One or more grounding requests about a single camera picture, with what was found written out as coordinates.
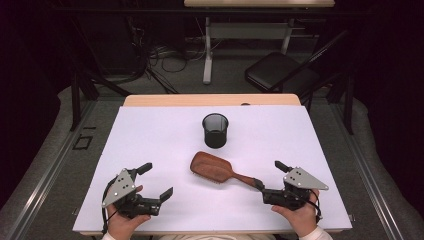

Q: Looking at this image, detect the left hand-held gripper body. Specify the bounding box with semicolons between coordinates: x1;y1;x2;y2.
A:
101;168;162;220

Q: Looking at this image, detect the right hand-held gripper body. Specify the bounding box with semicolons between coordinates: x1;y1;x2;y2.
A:
262;166;330;212

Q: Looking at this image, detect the brown wooden hairbrush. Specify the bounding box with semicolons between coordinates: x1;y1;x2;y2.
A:
189;150;264;192

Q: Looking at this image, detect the black mesh pen holder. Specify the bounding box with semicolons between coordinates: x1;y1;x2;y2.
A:
201;112;230;150

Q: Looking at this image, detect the person's right hand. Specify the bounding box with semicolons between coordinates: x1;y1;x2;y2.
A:
270;188;321;239

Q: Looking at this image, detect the person's left hand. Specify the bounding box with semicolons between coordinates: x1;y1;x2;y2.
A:
105;184;152;240

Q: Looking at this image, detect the white table mat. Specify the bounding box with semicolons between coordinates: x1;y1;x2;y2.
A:
72;104;354;234

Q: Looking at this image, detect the light wooden table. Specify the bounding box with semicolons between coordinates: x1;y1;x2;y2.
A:
79;93;345;237

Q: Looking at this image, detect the black folding chair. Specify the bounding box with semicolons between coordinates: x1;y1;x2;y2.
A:
244;29;352;103

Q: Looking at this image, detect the white-legged desk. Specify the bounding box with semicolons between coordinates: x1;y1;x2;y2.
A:
183;0;336;86

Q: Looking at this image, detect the right hand-held gripper cable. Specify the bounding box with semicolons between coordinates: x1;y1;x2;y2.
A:
308;189;324;224

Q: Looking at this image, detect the black metal stand frame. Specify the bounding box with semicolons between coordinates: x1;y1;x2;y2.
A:
325;71;356;136
69;70;133;132

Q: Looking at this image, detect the bundle of floor cables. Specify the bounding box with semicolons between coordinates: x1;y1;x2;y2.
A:
128;14;208;95

